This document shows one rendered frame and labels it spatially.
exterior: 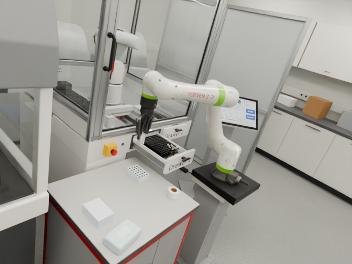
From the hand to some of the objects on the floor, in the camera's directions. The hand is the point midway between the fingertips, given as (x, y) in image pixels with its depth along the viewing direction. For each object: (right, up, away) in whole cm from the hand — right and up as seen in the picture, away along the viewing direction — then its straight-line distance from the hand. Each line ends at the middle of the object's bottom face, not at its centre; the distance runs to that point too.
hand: (141, 138), depth 142 cm
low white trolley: (-25, -98, +20) cm, 103 cm away
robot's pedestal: (+32, -98, +58) cm, 118 cm away
